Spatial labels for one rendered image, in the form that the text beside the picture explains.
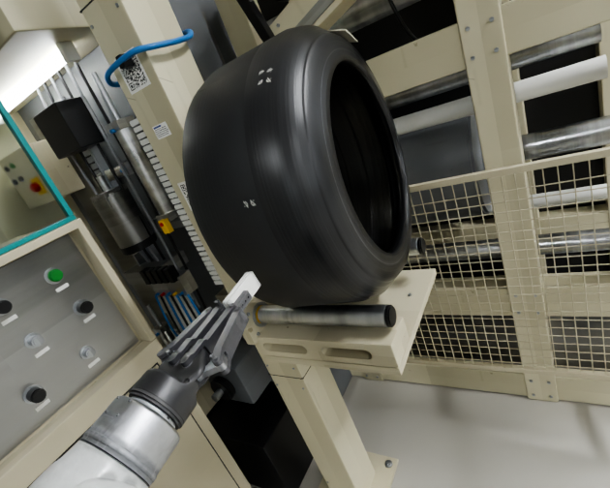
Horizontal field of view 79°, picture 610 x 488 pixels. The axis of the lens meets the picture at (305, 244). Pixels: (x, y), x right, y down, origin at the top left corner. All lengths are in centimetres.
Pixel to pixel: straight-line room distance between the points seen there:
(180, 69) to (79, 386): 78
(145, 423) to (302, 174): 37
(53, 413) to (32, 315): 23
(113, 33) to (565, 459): 175
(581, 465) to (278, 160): 140
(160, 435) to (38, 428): 64
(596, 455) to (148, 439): 144
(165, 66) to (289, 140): 44
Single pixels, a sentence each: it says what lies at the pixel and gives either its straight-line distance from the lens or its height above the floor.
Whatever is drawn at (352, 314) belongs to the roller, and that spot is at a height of 92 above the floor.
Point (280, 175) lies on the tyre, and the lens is 55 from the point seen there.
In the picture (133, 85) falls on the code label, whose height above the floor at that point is 149.
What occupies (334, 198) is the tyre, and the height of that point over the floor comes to 118.
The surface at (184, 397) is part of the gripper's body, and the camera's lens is 48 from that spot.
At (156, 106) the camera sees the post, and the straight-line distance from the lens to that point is 93.
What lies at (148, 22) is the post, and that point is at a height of 158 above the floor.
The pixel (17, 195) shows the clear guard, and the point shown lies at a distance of 103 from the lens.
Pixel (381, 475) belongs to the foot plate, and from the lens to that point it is 164.
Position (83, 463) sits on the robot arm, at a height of 111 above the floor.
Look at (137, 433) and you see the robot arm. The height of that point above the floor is 110.
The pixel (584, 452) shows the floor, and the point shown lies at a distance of 166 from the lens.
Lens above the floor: 134
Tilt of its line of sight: 21 degrees down
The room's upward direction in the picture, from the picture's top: 22 degrees counter-clockwise
